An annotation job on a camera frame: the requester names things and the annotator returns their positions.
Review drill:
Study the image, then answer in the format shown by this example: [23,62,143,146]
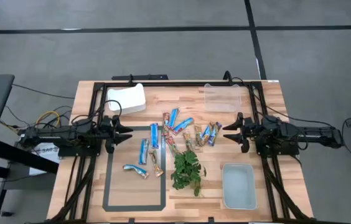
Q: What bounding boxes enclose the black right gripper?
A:
[222,112,264,154]

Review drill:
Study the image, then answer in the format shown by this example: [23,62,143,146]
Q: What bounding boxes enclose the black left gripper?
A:
[96,115,134,154]

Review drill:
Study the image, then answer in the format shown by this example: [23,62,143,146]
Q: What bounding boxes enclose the blue granola bar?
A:
[208,121,223,147]
[202,125,212,146]
[123,164,150,180]
[138,138,150,166]
[172,117,195,136]
[150,123,159,149]
[168,108,180,130]

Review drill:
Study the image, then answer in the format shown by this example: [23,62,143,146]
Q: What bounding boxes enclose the red-brown granola bar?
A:
[149,149,164,178]
[182,130,194,152]
[165,135,181,156]
[162,112,171,137]
[194,124,204,151]

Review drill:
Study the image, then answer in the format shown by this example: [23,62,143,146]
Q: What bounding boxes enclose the white plastic bin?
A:
[106,83,147,115]

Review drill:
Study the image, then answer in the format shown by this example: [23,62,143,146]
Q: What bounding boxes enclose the clear plastic bin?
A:
[203,83,243,113]

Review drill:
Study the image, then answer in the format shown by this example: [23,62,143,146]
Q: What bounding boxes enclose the pale blue plastic bin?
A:
[222,162,258,210]

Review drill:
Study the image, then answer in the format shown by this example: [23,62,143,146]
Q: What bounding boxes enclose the black bar device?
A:
[111,73,169,81]

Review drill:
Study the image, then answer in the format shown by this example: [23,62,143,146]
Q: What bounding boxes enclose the green plant in white pot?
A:
[171,150,208,198]

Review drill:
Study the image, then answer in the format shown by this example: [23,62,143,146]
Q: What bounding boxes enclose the white printed box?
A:
[28,142,62,177]

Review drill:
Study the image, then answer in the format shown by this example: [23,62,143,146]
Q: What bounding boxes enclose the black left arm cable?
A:
[99,99,123,119]

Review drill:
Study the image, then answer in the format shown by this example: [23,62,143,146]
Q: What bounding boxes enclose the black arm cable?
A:
[99,99,123,119]
[231,76,335,128]

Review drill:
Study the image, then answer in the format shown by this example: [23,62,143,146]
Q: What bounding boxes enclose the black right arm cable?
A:
[231,76,335,128]

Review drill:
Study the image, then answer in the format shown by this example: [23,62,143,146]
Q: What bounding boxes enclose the yellow cable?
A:
[35,110,61,128]

